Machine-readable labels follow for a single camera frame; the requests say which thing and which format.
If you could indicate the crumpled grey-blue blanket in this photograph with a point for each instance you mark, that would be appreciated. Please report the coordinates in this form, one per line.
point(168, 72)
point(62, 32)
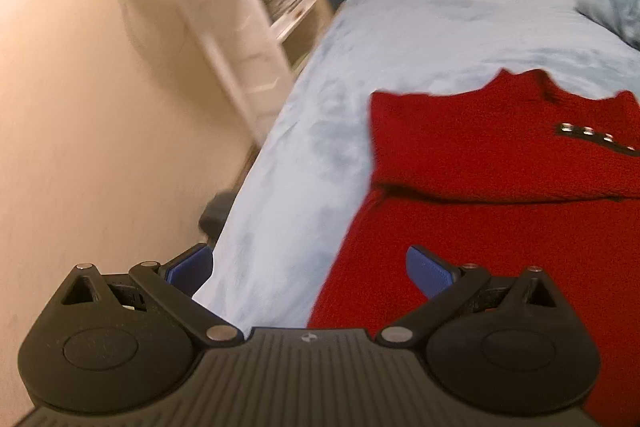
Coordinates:
point(621, 17)

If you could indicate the red knit cardigan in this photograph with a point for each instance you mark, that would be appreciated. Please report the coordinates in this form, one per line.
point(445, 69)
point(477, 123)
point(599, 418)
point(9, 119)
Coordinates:
point(517, 173)

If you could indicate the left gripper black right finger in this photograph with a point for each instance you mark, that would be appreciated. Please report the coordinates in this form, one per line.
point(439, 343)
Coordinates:
point(506, 345)

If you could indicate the light blue bed cover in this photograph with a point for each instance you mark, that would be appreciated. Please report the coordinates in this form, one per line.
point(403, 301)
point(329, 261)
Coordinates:
point(295, 206)

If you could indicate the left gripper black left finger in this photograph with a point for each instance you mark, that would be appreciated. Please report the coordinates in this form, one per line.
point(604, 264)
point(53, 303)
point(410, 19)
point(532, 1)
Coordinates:
point(108, 343)

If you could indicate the black dumbbell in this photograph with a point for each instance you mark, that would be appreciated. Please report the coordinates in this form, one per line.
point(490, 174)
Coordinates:
point(216, 213)

